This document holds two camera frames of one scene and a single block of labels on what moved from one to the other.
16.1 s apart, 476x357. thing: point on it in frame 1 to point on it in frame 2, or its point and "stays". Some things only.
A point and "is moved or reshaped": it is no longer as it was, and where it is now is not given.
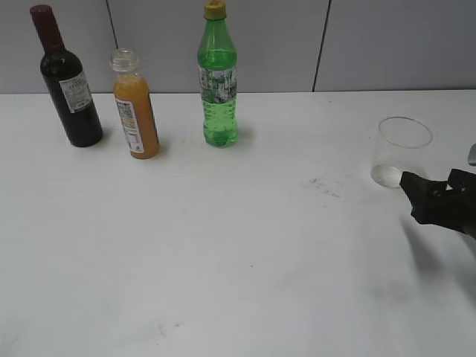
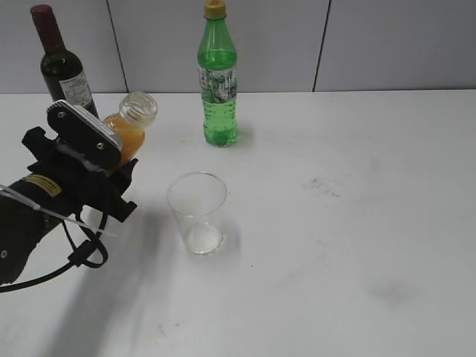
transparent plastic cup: (403, 144) to (197, 199)
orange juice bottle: (134, 100) is moved or reshaped
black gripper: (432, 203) to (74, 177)
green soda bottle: (217, 59) stays
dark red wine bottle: (64, 72) stays
